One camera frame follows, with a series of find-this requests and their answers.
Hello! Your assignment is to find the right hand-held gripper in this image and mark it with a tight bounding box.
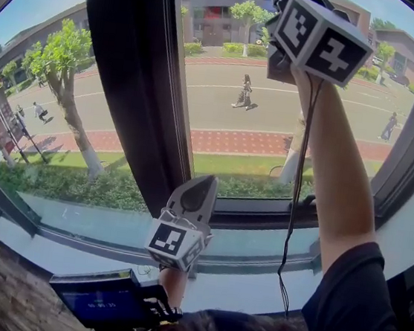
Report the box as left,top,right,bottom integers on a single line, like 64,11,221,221
257,0,381,94

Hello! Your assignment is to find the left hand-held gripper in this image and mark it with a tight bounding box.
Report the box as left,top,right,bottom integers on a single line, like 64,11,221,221
140,167,222,276

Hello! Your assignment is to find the casement window glass pane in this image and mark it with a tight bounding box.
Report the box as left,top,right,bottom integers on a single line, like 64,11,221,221
151,0,414,224

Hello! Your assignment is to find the person's right forearm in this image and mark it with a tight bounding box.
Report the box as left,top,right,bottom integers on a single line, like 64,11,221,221
265,64,397,283

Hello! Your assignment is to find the person's left forearm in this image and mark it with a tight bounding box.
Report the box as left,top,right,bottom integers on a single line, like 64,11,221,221
155,266,190,311

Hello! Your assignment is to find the narrow fixed glass pane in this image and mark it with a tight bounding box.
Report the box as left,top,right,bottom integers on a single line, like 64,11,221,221
195,212,326,275

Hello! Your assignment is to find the white window sill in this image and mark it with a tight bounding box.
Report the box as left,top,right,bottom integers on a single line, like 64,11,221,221
0,210,414,331

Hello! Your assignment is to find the pruned street tree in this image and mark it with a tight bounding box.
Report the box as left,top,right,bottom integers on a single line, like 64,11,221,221
268,106,323,190

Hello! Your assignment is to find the brown building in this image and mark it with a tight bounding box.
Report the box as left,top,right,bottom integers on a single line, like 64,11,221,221
0,0,414,135

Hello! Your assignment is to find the black monitor with blue screen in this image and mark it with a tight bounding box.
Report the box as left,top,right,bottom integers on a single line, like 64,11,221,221
44,260,153,331

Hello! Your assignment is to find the leaning street tree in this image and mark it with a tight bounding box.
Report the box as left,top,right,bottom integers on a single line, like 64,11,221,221
7,13,124,187

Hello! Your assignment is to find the large fixed glass pane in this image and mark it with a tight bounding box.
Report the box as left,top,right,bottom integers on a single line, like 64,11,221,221
0,0,175,244

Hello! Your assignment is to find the person's black shirt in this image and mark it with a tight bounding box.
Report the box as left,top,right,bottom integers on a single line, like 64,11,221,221
178,219,414,331

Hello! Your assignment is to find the black monitor mounting bracket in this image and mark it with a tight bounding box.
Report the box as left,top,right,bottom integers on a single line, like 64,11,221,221
135,282,187,331

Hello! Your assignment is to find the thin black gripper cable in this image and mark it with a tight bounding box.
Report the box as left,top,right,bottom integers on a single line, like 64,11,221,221
273,74,326,319

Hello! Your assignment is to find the window with dark frame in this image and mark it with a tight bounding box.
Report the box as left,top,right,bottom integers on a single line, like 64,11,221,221
0,0,414,296

